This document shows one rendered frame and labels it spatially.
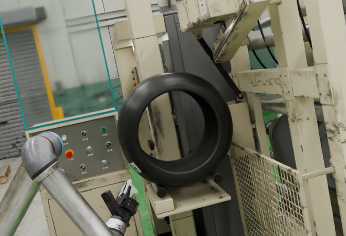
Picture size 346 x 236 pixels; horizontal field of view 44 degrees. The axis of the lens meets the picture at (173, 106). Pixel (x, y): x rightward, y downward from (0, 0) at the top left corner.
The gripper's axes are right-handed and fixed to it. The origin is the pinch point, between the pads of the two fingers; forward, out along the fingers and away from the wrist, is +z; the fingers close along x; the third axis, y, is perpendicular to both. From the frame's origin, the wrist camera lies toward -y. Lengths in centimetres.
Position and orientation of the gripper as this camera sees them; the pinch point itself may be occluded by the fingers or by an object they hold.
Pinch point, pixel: (128, 181)
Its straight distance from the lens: 196.4
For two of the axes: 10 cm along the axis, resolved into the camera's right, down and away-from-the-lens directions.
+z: 2.5, -7.1, 6.6
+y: 7.4, 5.8, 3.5
